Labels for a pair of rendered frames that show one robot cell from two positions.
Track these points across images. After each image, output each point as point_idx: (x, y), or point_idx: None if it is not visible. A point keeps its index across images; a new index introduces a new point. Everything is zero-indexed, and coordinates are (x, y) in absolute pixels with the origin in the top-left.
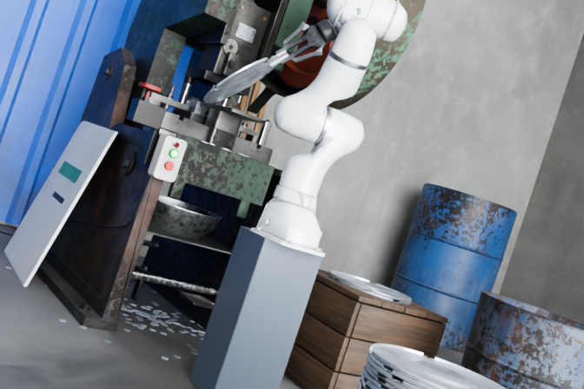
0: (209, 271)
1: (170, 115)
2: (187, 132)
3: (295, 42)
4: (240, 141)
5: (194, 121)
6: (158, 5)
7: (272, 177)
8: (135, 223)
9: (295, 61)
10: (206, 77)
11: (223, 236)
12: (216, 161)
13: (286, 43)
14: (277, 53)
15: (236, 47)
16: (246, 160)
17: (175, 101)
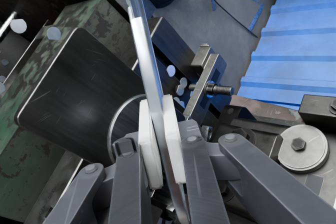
0: None
1: (152, 26)
2: (122, 59)
3: (208, 180)
4: (73, 164)
5: (133, 65)
6: None
7: None
8: None
9: (81, 171)
10: (225, 109)
11: None
12: (41, 72)
13: (220, 152)
14: (184, 124)
15: (300, 166)
16: (13, 130)
17: (201, 91)
